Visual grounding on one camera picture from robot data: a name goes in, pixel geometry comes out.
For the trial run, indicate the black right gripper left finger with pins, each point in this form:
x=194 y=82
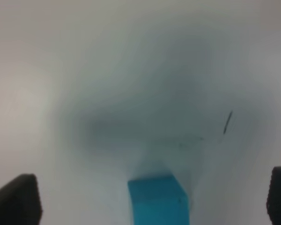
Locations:
x=20 y=202

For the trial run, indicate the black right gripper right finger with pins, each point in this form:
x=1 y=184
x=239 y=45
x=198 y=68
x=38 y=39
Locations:
x=273 y=202

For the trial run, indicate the loose blue block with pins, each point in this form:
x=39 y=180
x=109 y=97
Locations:
x=159 y=201

